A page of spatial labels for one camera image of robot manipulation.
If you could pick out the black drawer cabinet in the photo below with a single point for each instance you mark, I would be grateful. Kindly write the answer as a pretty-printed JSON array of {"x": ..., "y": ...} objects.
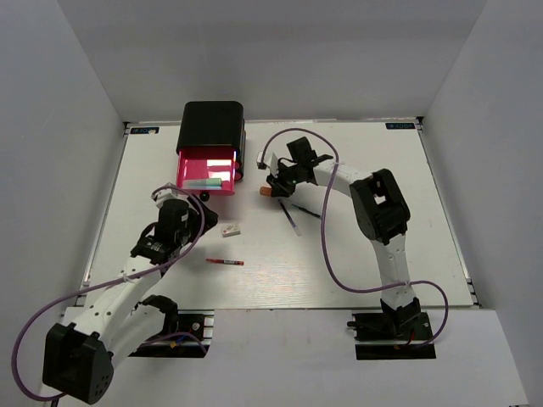
[{"x": 214, "y": 124}]

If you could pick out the pink top drawer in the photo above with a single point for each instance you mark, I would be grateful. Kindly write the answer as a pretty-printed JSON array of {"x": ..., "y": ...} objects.
[{"x": 192, "y": 165}]

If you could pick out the green highlighter pen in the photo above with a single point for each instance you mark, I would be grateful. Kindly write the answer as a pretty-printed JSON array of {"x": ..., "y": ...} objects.
[{"x": 204, "y": 184}]

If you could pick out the red ink pen refill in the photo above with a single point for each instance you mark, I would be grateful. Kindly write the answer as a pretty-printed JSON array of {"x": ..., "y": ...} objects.
[{"x": 225, "y": 262}]

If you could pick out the orange highlighter pen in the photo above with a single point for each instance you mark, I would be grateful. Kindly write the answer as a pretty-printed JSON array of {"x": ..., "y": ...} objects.
[{"x": 266, "y": 191}]

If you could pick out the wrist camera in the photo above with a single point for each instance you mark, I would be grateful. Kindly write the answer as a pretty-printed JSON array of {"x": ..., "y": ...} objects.
[
  {"x": 269, "y": 163},
  {"x": 167, "y": 192}
]

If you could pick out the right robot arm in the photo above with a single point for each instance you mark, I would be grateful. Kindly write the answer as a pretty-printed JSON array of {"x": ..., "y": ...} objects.
[{"x": 381, "y": 214}]

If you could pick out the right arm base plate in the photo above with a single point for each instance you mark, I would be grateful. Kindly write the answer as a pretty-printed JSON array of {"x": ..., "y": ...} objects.
[{"x": 377, "y": 339}]

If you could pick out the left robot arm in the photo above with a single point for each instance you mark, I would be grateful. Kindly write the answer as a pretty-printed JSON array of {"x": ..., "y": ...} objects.
[{"x": 80, "y": 357}]

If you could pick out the purple ink pen refill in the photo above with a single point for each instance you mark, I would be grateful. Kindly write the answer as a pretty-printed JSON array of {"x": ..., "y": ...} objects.
[{"x": 289, "y": 218}]

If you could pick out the white staples box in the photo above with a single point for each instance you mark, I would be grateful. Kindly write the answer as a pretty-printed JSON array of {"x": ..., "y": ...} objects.
[{"x": 230, "y": 230}]

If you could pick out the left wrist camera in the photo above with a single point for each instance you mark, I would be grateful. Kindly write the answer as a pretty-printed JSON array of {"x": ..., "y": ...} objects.
[{"x": 167, "y": 192}]

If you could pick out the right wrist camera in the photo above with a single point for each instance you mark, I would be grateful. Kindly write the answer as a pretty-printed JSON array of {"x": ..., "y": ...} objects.
[{"x": 269, "y": 163}]

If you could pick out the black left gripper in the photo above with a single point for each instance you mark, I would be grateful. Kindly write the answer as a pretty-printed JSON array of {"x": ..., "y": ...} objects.
[{"x": 210, "y": 217}]

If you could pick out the green ink pen refill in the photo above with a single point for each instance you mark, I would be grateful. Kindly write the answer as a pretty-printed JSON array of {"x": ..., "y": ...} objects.
[{"x": 306, "y": 211}]

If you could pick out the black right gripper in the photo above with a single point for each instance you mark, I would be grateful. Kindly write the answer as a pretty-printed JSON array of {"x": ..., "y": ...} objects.
[{"x": 280, "y": 187}]

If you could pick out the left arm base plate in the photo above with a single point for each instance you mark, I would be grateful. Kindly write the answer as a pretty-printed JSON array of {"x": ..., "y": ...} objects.
[{"x": 190, "y": 338}]

